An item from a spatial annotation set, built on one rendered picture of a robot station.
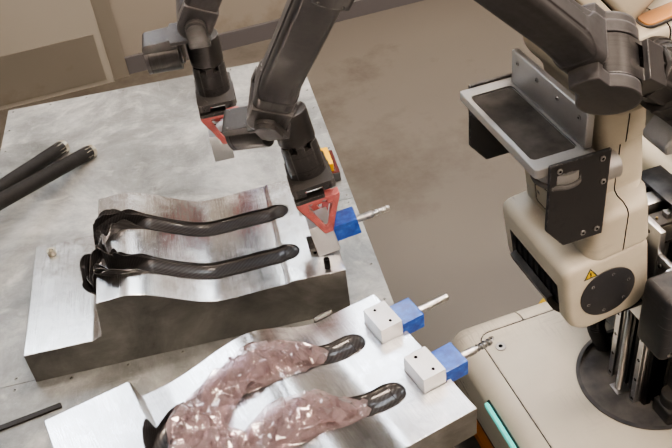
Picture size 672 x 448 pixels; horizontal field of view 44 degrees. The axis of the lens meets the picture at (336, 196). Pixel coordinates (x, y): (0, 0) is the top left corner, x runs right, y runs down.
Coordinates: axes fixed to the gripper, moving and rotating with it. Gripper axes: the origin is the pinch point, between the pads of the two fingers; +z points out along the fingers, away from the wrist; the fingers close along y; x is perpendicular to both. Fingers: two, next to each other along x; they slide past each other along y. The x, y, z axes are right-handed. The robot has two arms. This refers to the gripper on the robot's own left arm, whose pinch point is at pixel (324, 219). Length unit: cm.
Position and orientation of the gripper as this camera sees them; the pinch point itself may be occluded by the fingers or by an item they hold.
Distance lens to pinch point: 131.2
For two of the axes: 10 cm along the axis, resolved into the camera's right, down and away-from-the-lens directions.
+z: 2.8, 8.2, 5.0
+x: 9.4, -3.3, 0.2
